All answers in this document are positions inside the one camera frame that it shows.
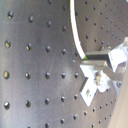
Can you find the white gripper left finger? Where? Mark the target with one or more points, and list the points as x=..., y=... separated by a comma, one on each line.
x=96, y=80

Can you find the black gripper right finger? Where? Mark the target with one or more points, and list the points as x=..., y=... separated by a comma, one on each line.
x=97, y=56

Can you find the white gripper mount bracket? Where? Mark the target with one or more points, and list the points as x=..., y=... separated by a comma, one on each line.
x=119, y=60

